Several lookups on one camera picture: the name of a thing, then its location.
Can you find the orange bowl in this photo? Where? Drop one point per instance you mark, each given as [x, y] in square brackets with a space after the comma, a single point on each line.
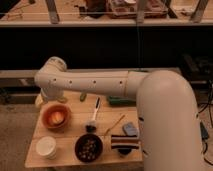
[47, 113]

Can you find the black foot pedal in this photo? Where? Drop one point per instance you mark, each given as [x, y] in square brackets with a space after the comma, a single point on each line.
[204, 132]

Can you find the white cup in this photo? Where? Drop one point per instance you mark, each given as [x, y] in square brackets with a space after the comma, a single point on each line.
[46, 147]

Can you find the blue sponge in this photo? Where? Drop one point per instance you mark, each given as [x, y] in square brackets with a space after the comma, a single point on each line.
[129, 129]

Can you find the wooden chopstick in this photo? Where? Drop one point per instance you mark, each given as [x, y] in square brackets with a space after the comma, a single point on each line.
[114, 125]

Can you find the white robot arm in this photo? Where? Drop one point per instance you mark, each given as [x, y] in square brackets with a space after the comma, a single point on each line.
[164, 99]

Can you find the green cucumber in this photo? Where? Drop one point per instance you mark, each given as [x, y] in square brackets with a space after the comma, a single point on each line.
[83, 97]

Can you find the apple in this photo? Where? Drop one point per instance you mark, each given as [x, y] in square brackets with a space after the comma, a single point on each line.
[57, 117]

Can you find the green tray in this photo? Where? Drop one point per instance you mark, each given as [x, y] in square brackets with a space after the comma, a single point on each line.
[117, 101]

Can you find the striped cloth on cup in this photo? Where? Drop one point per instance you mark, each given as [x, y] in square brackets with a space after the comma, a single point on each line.
[124, 144]

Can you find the dark bowl with nuts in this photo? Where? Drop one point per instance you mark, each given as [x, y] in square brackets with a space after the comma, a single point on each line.
[88, 148]

